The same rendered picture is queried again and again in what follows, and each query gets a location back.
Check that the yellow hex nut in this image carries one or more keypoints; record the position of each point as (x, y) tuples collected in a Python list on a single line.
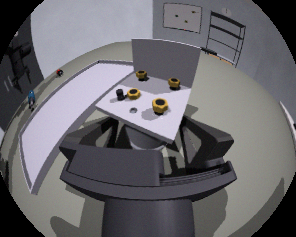
[(159, 105), (173, 82), (133, 94), (141, 74)]

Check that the white shallow rectangular tray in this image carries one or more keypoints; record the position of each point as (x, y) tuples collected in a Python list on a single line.
[(64, 105)]

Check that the dark blue electric nut driver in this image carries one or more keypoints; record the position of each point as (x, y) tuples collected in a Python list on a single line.
[(31, 100)]

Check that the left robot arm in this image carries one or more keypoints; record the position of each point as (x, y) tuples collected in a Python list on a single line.
[(24, 50)]

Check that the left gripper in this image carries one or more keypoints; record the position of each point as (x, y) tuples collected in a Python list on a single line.
[(18, 71)]

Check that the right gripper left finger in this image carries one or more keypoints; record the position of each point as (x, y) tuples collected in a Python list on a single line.
[(89, 134)]

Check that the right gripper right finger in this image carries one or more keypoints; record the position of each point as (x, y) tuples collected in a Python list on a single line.
[(214, 143)]

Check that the grey and white l-shaped bracket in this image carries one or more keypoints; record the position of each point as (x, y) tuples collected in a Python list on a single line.
[(161, 59)]

